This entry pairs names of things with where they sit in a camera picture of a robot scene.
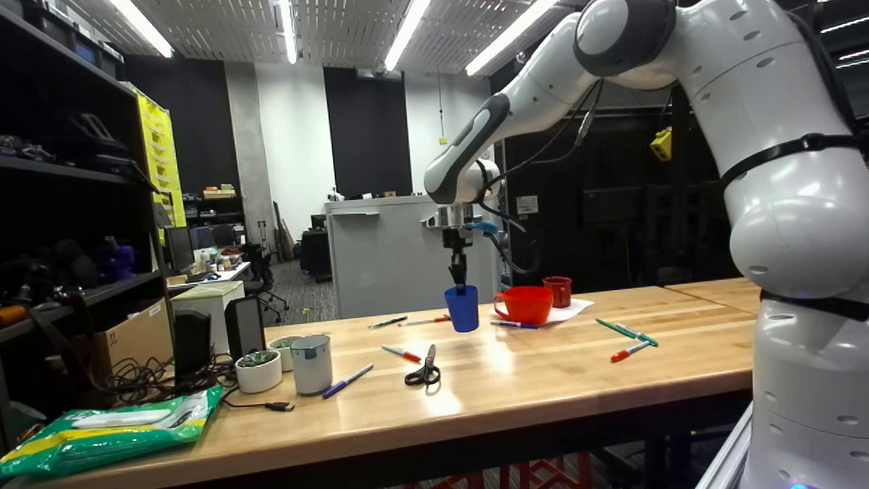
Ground red capped white marker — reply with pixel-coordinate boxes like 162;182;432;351
381;342;423;365

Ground dark computer monitor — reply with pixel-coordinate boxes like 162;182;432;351
162;224;198;274

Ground ceiling light strip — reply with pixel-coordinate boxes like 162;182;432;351
381;0;435;75
107;0;177;61
462;0;560;82
272;0;302;68

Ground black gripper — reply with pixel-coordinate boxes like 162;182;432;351
441;223;475;287

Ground blue plastic object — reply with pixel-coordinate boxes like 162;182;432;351
94;236;142;284

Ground dark shelf with clutter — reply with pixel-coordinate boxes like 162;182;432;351
184;178;248;227

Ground black office chair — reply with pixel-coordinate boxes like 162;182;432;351
241;242;294;322

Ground red crate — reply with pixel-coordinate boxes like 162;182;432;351
487;450;605;489

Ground brown cardboard box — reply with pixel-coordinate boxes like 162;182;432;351
101;296;177;371

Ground green wipes packet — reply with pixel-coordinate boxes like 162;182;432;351
0;383;230;484

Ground small dark red mug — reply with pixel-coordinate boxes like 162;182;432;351
541;274;575;308

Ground yellow hanging object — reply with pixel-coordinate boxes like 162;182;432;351
650;122;678;164

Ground large red cup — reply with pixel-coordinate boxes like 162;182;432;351
491;284;557;329

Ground white bowl green contents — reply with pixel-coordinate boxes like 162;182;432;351
233;348;284;395

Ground tangled black cables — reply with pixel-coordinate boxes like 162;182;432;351
104;352;233;405

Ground black speaker box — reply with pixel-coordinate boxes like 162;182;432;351
170;308;218;387
223;293;272;361

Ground yellow bin rack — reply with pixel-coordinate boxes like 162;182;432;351
134;88;191;234

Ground white paper sheet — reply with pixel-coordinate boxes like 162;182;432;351
491;296;597;330

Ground black shelf unit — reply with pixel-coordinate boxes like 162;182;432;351
0;0;174;437

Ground black scissors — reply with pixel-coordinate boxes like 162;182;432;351
403;342;446;391

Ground white desk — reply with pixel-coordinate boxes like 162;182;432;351
165;260;252;355

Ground teal marker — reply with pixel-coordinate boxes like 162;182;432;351
623;329;663;351
591;315;635;342

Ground black usb cable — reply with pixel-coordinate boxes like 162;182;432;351
221;387;298;416

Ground blue plastic cup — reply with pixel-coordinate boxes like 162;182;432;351
442;283;481;333

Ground blue pen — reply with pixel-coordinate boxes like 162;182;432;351
320;361;377;401

